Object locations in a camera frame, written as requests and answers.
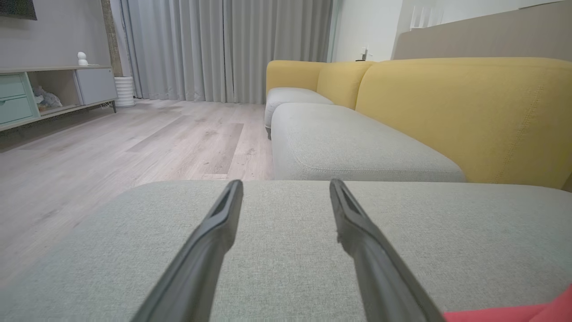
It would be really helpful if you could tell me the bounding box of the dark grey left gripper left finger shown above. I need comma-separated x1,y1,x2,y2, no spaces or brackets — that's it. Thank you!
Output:
132,180,244,322

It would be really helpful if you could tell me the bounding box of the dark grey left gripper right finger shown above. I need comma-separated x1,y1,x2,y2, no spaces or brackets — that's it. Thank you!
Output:
329,179,447,322

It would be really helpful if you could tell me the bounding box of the red garment with white stripes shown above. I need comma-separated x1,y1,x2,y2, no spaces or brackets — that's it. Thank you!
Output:
442,284,572,322

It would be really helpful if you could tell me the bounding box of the large grey sofa seat cushion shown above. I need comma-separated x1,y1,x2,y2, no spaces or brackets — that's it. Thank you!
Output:
0,180,572,322

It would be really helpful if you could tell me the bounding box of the wide yellow sofa backrest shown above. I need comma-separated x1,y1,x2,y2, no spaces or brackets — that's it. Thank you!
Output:
355,57,572,191

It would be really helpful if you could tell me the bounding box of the white ribbed floor vase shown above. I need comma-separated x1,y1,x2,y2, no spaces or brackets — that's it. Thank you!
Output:
114,76,135,108

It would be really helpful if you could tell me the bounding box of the small grey sofa seat cushion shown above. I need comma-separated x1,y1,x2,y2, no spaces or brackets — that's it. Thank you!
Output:
265,87,335,139

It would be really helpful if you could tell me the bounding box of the yellow sofa end backrest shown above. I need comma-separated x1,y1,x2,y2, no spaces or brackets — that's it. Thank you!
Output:
266,60,329,97

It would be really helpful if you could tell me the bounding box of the grey pleated curtain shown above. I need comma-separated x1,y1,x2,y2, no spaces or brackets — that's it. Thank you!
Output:
110,0,335,105

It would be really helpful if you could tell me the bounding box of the soft toy in cabinet shelf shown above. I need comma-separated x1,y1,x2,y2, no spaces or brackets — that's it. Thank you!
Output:
32,86,63,111

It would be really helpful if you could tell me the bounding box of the brown wooden pillar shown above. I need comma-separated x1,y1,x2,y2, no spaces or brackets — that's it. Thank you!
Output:
100,0,123,77

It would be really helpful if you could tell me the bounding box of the grey and mint TV cabinet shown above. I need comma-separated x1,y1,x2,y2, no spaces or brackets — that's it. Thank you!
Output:
0,65,118,132

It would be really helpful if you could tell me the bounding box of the beige upholstered panel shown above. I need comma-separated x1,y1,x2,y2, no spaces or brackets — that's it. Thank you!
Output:
392,0,572,62

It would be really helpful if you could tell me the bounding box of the white slatted frame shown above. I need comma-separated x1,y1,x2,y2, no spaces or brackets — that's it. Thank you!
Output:
409,4,445,31

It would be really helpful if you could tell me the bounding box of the black wall television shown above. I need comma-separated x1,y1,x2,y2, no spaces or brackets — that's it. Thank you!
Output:
0,0,38,21

